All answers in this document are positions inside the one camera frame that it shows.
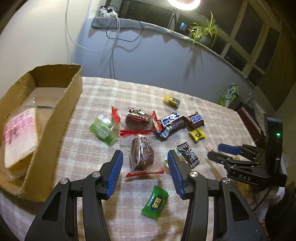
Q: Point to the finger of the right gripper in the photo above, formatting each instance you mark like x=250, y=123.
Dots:
x=243, y=150
x=229, y=162

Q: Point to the potted spider plant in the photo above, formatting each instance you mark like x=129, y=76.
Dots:
x=205, y=35

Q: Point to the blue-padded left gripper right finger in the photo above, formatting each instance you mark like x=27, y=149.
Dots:
x=233, y=217

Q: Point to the grey windowsill cloth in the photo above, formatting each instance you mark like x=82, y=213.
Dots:
x=157, y=56

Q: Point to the small yellow candy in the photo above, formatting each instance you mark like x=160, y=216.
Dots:
x=197, y=134

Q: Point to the pink-labelled bread package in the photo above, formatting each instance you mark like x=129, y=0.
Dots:
x=20, y=135

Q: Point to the black white patterned candy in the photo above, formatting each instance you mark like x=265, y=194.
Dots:
x=189, y=155

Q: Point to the small red candy wrapper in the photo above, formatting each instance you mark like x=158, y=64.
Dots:
x=115, y=115

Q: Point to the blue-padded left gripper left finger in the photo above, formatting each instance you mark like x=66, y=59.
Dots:
x=57, y=219

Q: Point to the ring light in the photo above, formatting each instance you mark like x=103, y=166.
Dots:
x=186, y=5

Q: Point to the bright green candy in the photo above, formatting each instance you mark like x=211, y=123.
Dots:
x=155, y=203

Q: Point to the large Snickers bar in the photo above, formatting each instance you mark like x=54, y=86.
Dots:
x=164, y=127

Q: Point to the small Snickers bar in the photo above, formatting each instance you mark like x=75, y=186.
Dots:
x=194, y=121

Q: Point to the brown cardboard box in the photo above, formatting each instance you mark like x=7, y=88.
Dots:
x=54, y=91

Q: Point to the dark red date snack pack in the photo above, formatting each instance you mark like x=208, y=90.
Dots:
x=143, y=155

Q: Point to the plaid pink tablecloth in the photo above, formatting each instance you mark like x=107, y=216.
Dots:
x=144, y=205

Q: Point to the yellow quail egg pack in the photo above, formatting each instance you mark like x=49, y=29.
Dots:
x=171, y=101

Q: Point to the white power strip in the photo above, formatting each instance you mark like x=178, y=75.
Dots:
x=107, y=12

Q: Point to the light green candy wrapper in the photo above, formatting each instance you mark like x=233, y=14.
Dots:
x=105, y=129

